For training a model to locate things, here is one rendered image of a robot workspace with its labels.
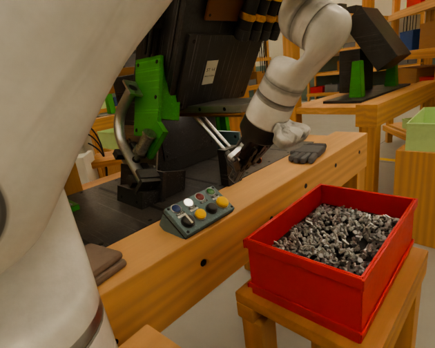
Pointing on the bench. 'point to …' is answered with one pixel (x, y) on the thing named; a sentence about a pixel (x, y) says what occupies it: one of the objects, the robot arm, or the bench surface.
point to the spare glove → (307, 152)
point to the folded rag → (103, 262)
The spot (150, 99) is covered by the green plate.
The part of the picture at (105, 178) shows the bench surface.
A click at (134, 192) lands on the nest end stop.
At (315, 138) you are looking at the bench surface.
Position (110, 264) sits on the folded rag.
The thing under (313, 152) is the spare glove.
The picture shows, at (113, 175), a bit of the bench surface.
